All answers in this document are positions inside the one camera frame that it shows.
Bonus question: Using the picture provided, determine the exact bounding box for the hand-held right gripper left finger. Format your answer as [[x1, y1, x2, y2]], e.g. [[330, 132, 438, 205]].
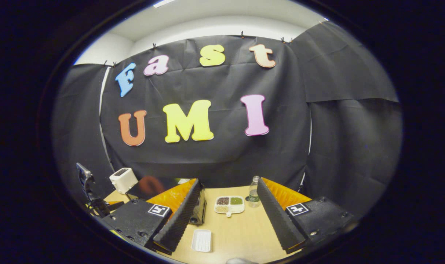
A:
[[110, 179, 203, 254]]

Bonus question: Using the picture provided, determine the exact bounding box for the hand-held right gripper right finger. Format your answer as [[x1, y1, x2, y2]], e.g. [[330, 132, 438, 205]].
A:
[[256, 177, 358, 254]]

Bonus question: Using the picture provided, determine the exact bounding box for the black electric oven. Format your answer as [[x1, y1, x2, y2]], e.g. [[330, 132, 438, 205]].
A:
[[126, 176, 207, 225]]

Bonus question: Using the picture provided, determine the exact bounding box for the white toaster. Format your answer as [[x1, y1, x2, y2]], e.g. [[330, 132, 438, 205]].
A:
[[109, 168, 138, 195]]

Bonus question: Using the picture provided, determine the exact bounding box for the white plastic tray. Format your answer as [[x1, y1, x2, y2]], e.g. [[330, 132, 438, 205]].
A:
[[191, 229, 212, 253]]

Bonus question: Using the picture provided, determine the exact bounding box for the clear plastic water bottle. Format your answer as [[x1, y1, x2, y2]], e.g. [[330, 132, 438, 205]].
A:
[[249, 176, 261, 208]]

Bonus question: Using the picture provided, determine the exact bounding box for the white divided plate with grains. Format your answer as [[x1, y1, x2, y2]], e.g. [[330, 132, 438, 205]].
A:
[[214, 195, 245, 217]]

